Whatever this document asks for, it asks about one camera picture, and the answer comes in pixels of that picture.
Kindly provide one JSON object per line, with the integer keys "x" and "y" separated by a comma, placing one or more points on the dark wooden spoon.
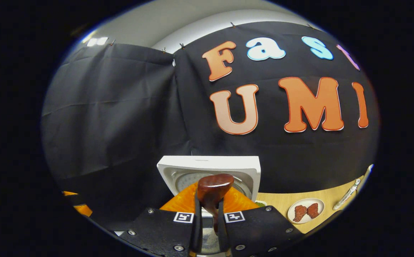
{"x": 214, "y": 187}

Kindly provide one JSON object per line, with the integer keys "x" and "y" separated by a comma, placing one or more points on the white rice cooker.
{"x": 210, "y": 165}

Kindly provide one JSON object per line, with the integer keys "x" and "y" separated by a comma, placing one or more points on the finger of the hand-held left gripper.
{"x": 83, "y": 210}
{"x": 69, "y": 193}

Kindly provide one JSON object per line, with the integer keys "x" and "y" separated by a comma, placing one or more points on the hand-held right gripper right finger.
{"x": 221, "y": 232}

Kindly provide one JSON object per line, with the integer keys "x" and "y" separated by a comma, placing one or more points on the brown meat piece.
{"x": 313, "y": 210}
{"x": 299, "y": 213}

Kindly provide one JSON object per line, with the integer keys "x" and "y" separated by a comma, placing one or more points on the black backdrop cloth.
{"x": 121, "y": 117}

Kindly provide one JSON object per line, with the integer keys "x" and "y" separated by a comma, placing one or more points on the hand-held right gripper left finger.
{"x": 197, "y": 232}

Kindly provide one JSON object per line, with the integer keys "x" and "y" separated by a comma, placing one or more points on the round cream plate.
{"x": 308, "y": 220}

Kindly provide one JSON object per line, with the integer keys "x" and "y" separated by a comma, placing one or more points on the white drink bottle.
{"x": 346, "y": 195}

